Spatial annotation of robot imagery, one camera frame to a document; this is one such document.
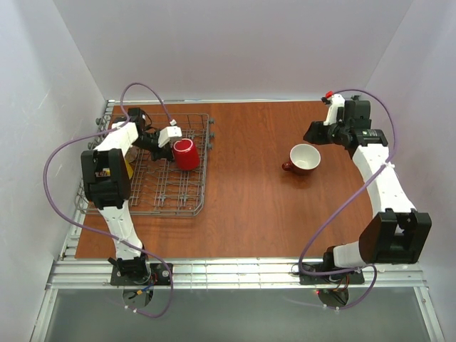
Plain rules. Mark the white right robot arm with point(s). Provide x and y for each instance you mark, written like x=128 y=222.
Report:
x=398 y=231

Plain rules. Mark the red floral mug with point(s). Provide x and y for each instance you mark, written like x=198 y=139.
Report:
x=303 y=159

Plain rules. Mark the aluminium mounting rail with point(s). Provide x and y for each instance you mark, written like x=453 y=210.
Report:
x=224 y=273

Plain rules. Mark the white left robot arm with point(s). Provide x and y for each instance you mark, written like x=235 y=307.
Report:
x=107 y=185

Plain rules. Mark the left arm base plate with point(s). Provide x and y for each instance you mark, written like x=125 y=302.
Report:
x=159 y=276

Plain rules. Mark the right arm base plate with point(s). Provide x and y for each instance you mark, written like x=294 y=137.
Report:
x=336 y=279

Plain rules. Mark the pink ghost pattern cup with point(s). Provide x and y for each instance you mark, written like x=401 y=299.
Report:
x=132 y=154

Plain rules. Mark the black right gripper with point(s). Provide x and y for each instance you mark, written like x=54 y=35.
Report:
x=321 y=132

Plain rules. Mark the yellow cup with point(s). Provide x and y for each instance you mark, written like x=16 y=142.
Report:
x=130 y=170

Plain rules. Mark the plain red mug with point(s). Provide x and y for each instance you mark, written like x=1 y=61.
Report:
x=186 y=154

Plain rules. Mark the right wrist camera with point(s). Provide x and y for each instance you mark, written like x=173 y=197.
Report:
x=335 y=101

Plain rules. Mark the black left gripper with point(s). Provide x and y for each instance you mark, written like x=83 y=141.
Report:
x=162 y=152

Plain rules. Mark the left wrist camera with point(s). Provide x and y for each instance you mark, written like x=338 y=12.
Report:
x=169 y=134

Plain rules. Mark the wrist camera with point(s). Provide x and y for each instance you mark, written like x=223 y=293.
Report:
x=169 y=134
x=335 y=101

